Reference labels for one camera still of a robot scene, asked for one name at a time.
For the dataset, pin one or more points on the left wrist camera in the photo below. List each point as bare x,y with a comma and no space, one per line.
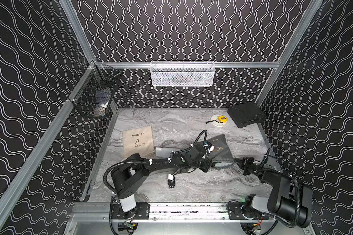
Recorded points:
209,147

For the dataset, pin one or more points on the dark grey hair dryer bag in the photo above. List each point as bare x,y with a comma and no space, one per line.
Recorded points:
221,156

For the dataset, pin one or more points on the yellow tape measure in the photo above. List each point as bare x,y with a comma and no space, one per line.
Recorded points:
222,119

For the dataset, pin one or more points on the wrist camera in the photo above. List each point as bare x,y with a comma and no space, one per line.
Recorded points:
209,147
270,162

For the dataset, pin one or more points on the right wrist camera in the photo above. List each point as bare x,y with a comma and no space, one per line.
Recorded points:
270,162

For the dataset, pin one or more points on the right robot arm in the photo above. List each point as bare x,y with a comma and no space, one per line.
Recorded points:
289,202

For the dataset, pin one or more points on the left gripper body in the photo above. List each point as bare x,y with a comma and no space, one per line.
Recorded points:
206,164

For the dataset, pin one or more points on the white round coaster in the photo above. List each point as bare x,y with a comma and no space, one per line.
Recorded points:
215,121

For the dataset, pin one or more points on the black wire wall basket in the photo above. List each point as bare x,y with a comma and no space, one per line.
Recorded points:
100,85

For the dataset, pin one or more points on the white mesh wall basket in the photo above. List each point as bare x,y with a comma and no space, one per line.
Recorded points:
182,73

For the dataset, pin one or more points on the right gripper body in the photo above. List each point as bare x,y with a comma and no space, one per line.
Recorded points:
248,166

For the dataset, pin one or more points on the black hard case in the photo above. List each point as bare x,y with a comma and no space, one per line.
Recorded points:
246,114

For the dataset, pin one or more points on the item in black basket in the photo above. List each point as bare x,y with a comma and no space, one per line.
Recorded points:
100,109

